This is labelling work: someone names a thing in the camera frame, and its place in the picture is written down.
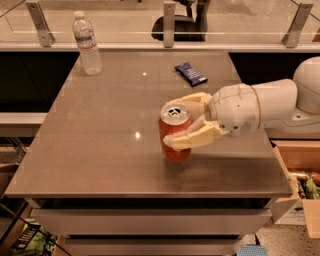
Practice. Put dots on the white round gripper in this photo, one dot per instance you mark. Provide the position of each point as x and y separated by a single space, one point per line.
235 108

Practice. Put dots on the red coke can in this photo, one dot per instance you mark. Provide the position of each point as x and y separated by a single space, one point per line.
172 119

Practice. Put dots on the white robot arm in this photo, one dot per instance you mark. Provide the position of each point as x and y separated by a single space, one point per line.
287 105

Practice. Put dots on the clear plastic water bottle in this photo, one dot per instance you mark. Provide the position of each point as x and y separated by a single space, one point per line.
84 35

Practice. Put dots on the blue snack packet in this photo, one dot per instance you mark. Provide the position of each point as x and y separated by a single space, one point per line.
190 74

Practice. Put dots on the black office chair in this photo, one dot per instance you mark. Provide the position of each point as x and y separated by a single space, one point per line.
191 27

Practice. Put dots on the cardboard box with items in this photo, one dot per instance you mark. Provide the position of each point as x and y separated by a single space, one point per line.
300 161

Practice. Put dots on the blue perforated object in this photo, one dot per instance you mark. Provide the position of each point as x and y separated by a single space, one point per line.
252 250

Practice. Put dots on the lower grey drawer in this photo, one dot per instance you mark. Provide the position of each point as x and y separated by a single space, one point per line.
152 247

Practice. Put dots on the grey drawer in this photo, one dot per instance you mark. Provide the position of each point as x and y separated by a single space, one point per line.
152 247
152 221

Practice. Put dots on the upper grey drawer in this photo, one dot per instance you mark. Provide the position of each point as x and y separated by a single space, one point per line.
152 221

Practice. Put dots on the green black snack bag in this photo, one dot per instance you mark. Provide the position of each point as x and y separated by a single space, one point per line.
34 240

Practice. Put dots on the middle metal railing bracket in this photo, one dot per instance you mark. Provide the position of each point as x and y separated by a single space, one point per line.
168 24

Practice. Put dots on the metal railing bracket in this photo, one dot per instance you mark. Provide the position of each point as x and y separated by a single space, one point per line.
168 24
45 36
292 36

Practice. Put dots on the right metal railing bracket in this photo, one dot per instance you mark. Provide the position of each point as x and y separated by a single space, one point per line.
292 36

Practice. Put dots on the left metal railing bracket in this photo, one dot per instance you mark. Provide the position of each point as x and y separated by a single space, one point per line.
45 36

